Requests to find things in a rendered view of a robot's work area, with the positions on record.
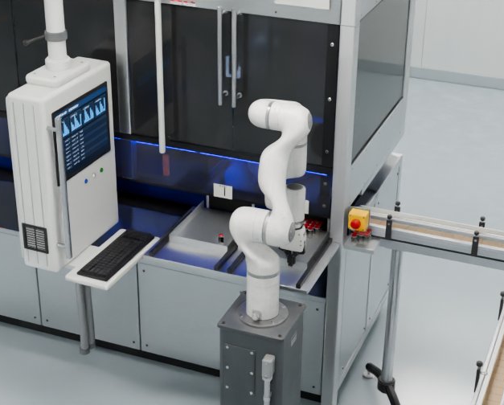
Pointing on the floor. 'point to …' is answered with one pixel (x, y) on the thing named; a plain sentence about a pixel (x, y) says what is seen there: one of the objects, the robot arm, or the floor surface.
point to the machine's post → (340, 194)
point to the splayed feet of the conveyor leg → (382, 382)
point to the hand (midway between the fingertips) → (291, 260)
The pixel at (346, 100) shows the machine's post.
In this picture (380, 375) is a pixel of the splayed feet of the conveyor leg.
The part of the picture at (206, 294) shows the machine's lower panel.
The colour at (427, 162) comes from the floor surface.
